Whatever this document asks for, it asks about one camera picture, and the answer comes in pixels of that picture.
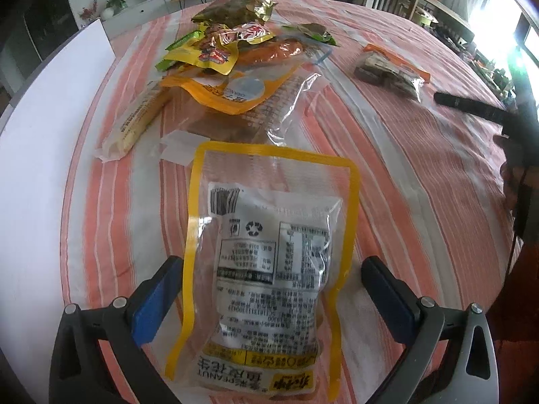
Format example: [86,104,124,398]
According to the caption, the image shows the yellow monkey print snack packet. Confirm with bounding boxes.
[163,29,241,75]

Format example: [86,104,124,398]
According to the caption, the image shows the white television cabinet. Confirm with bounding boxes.
[101,0,270,24]

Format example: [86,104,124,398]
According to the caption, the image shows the small dark green-edged packet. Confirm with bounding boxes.
[290,22,338,47]

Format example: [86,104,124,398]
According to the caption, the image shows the dark glass cabinet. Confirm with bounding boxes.
[23,0,79,53]

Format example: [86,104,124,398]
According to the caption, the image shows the yellow red chicken feet packet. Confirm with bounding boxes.
[211,23,274,47]

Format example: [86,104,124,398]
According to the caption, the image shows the small clear plastic wrapper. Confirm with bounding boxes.
[158,131,200,166]

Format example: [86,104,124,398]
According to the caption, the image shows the red flower plant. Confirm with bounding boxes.
[78,1,100,24]

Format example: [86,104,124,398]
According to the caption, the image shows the small green snack packet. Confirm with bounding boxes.
[155,29,200,72]

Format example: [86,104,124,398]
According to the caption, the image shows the long cream biscuit packet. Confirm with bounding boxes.
[95,88,171,164]

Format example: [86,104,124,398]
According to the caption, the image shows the person's right hand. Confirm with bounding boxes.
[496,133,526,212]

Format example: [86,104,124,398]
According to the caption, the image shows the gold bag of brown nuts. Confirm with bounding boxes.
[191,0,279,24]

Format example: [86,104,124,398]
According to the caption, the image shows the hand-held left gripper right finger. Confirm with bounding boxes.
[361,256,502,404]

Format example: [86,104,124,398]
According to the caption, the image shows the white cardboard box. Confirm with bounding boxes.
[0,19,117,358]

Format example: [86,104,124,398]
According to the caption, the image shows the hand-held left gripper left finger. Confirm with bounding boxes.
[50,256,185,404]

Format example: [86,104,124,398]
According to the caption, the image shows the clear packet of dark snacks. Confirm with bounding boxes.
[353,43,432,102]

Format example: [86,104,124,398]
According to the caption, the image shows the cluttered dining table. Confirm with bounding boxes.
[419,0,477,43]

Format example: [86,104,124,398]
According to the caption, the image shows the orange clear sausage packet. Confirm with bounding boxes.
[162,25,334,115]

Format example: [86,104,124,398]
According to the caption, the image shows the yellow-bordered clear peanut packet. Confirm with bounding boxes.
[164,141,360,404]

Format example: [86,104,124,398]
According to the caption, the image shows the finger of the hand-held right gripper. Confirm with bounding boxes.
[434,91,512,124]

